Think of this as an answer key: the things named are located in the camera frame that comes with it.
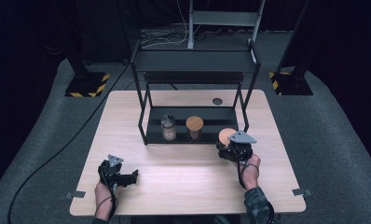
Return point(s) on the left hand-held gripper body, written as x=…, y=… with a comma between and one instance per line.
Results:
x=109, y=174

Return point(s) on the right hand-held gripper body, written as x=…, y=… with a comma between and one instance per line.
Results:
x=236, y=151

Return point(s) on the glass jar with dark lid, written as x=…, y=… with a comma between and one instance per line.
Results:
x=168, y=129

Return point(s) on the black metal shelf rack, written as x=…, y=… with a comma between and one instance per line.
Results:
x=193, y=60

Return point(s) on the person's left hand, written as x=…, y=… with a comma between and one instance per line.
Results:
x=104, y=194

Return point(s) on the person's right hand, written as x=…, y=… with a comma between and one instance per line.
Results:
x=251, y=171

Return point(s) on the grey table edge clip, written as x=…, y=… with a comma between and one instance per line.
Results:
x=75, y=194
x=302, y=192

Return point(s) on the black table grommet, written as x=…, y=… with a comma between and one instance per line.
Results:
x=217, y=101

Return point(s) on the black stand with striped base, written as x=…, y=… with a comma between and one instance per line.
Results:
x=87, y=84
x=291, y=84

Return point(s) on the grey metal stand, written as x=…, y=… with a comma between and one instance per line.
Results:
x=224, y=18

